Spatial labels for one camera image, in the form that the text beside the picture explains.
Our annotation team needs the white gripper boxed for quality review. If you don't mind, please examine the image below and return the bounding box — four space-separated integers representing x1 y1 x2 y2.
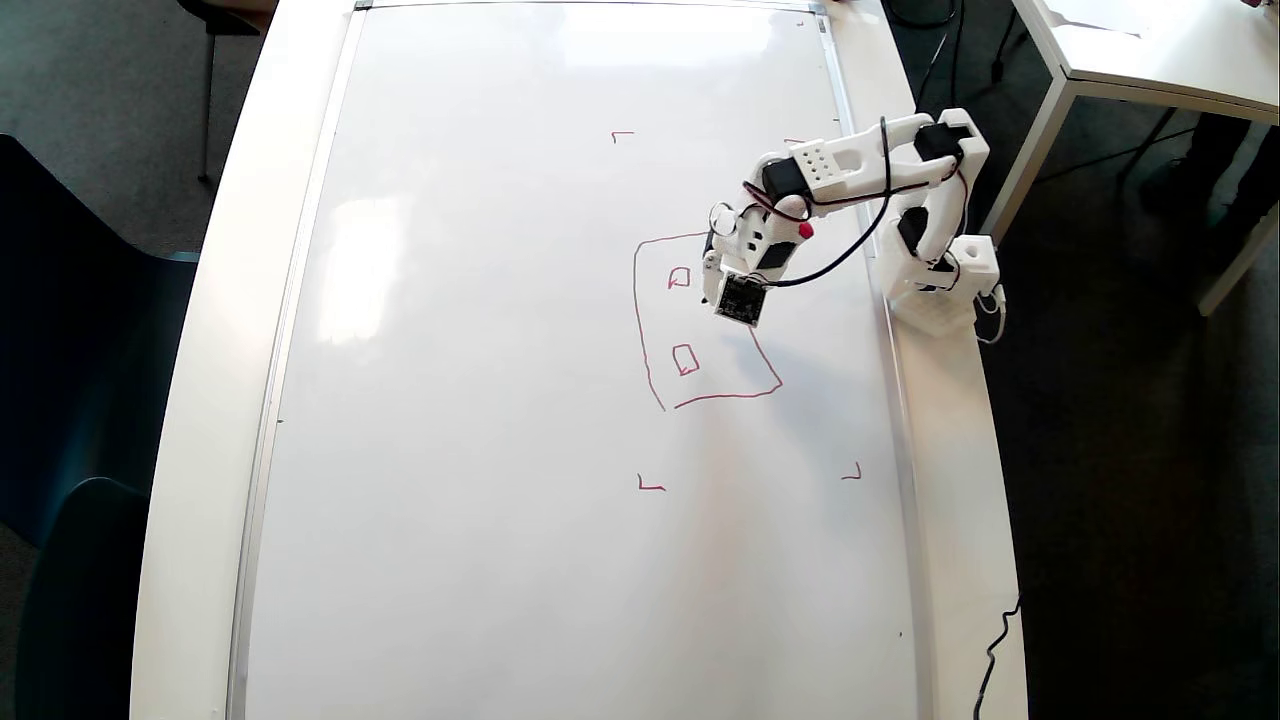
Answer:
700 205 801 307

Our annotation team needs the large white whiteboard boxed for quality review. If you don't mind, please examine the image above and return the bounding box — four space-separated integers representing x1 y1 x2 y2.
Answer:
226 0 938 720

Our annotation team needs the white side table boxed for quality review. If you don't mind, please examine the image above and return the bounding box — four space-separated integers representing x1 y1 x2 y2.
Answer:
983 0 1280 318

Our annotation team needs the person leg in dark trousers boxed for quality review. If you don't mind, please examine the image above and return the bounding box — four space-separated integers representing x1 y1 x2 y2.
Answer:
1140 113 1280 241

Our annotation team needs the dark teal chair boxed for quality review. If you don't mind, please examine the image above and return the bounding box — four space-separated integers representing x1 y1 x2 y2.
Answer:
0 133 201 549
14 477 151 720

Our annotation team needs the black wrist camera board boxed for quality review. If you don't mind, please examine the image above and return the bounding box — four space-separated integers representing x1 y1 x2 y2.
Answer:
713 272 770 329

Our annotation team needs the black camera cable on arm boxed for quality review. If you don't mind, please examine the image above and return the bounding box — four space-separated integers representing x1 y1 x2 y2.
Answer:
760 38 949 291

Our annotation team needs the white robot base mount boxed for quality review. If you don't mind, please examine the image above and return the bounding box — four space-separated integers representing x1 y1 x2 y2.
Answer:
880 250 979 337

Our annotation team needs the white cable at base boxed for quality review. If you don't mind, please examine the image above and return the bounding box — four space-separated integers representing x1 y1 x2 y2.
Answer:
972 285 1008 346

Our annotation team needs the thin black cable under table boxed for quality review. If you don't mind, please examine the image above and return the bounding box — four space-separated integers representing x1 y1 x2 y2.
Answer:
1033 108 1201 187

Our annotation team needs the black cable on table edge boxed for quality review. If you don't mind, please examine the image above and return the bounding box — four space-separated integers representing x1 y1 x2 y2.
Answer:
973 595 1022 720

